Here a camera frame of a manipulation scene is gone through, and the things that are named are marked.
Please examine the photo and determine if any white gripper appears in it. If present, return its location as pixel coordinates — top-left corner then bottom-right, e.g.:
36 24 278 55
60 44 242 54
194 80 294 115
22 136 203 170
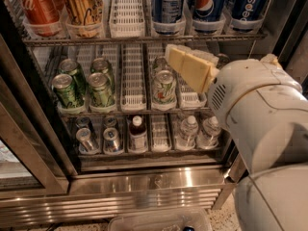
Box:
165 44 302 129

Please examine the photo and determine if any blue pepsi can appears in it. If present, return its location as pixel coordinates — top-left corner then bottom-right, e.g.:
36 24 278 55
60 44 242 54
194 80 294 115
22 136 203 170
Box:
231 0 267 33

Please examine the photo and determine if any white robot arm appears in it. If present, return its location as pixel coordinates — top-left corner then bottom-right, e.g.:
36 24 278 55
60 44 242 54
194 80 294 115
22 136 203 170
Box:
165 44 308 231

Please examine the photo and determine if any white green can rear right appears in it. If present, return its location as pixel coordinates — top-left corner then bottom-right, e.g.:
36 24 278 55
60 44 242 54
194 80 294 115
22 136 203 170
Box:
217 53 230 68

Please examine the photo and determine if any white green can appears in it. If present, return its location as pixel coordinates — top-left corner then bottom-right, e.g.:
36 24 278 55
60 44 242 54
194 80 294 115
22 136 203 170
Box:
217 53 230 68
152 56 170 75
153 70 176 105

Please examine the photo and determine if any blue pepsi can logo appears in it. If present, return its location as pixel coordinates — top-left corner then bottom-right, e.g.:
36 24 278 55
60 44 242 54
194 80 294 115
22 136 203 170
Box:
192 0 224 33

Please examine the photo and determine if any white green can front middle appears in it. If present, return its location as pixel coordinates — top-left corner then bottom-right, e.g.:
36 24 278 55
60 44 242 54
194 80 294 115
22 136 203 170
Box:
153 70 176 105

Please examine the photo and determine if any white green can rear middle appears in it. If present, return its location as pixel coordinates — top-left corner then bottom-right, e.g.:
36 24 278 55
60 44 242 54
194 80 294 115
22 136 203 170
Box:
152 56 170 75

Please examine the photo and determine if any blue pepsi can back label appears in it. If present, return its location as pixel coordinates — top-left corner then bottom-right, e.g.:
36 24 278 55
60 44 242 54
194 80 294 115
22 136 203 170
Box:
151 0 184 35

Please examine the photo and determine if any white plastic shelf glide tray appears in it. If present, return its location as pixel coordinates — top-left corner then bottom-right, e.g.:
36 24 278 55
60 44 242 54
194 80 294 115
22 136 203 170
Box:
109 0 145 38

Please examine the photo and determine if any silver blue can rear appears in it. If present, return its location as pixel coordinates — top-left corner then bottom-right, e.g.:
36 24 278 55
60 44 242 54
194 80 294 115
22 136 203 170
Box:
103 115 118 129

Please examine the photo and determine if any silver blue can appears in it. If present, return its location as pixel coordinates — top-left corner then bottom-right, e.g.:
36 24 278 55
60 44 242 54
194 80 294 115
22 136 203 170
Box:
103 115 118 129
103 128 123 155

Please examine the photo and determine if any silver blue can front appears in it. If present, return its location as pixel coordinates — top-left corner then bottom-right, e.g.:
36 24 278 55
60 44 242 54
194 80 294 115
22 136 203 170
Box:
103 128 123 155

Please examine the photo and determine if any stainless steel display fridge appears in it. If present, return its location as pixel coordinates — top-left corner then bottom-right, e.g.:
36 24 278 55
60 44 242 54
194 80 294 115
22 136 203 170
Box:
0 0 307 229

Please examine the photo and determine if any silver can rear left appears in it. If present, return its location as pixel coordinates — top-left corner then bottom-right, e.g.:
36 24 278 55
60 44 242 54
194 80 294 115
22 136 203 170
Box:
75 116 94 133

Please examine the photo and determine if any gold soda can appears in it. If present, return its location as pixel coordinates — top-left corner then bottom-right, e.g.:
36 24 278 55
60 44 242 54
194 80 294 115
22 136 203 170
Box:
64 0 103 39

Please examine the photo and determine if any green can rear left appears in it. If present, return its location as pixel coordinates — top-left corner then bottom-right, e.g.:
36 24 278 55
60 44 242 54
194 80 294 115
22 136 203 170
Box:
58 59 87 95

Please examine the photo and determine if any silver can front left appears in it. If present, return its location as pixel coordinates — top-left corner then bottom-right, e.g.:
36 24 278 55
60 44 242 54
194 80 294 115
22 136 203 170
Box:
76 128 99 153

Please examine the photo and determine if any green can front left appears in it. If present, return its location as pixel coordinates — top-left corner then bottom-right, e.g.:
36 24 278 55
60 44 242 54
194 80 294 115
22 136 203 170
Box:
52 74 84 109

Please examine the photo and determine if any red coca-cola can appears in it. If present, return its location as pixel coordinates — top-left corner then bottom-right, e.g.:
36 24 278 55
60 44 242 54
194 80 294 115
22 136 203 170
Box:
19 0 63 37

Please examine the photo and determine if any clear water bottle left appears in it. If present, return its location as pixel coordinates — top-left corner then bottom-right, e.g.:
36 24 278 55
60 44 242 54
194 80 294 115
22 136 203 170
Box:
176 115 198 151

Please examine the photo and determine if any dark juice bottle white cap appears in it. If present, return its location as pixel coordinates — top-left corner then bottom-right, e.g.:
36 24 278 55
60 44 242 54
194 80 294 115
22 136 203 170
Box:
129 115 148 153

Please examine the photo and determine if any middle wire shelf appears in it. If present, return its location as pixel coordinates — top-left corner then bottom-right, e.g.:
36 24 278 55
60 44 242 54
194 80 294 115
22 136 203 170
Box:
58 107 211 117

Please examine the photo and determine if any wire shelf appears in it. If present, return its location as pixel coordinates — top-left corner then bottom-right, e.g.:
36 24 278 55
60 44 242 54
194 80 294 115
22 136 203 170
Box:
58 107 211 117
23 34 267 47

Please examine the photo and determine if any top wire shelf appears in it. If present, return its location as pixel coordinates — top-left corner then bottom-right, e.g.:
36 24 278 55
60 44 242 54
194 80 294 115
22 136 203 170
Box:
23 34 267 47

